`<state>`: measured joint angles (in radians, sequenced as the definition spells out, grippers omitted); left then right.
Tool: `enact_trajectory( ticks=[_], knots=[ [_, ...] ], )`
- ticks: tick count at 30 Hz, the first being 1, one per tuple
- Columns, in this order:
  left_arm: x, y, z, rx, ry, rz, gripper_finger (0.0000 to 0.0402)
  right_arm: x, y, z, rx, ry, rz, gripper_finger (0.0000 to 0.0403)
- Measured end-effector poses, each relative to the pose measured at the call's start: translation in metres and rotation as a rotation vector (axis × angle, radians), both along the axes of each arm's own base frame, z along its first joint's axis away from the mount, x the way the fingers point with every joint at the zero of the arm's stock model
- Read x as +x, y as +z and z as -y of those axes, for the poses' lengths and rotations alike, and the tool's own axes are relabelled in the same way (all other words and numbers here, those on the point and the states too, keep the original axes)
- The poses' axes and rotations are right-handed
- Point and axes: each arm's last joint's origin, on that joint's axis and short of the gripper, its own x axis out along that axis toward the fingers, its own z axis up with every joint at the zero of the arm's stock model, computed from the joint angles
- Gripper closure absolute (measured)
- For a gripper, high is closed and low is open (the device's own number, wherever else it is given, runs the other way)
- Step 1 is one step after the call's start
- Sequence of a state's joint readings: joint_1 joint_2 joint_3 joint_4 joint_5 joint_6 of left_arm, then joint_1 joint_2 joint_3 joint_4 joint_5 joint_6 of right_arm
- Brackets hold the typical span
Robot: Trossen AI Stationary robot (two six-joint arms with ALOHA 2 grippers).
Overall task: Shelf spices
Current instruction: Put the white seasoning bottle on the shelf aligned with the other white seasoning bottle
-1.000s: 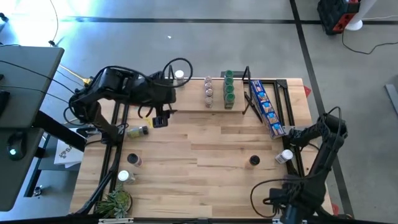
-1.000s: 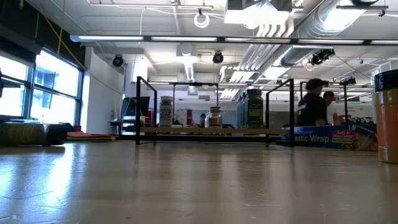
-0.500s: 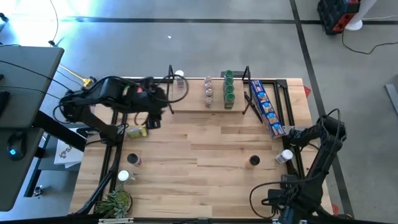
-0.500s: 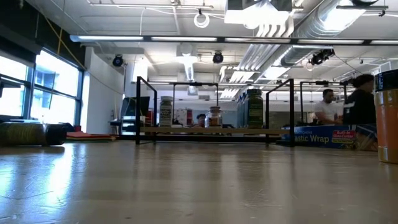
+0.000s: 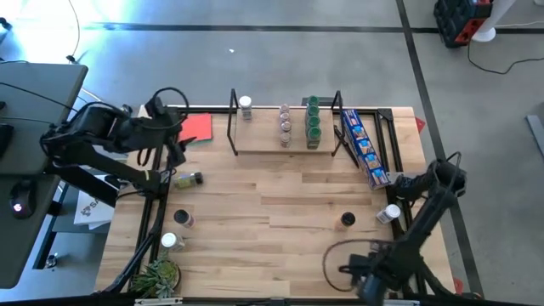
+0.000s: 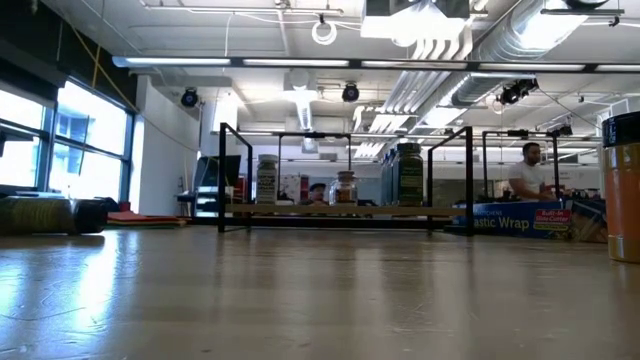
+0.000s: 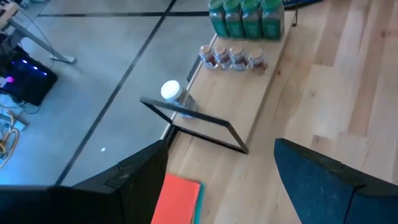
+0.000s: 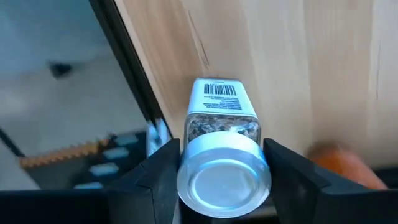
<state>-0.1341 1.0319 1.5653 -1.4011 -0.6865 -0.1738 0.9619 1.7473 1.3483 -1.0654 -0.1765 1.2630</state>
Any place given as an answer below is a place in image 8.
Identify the orange spice jar black lid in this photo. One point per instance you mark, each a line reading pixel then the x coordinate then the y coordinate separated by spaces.
pixel 345 168

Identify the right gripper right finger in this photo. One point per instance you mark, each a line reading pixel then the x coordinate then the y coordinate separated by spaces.
pixel 295 193

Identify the bagel seasoning jar white lid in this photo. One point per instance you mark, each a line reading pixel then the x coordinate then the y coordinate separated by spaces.
pixel 222 174

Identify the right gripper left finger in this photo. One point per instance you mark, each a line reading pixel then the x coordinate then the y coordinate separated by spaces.
pixel 149 193

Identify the black aluminium table frame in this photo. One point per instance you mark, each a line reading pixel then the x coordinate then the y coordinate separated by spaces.
pixel 129 62

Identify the dark box orange strip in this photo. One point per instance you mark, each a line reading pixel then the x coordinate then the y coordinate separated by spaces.
pixel 62 171

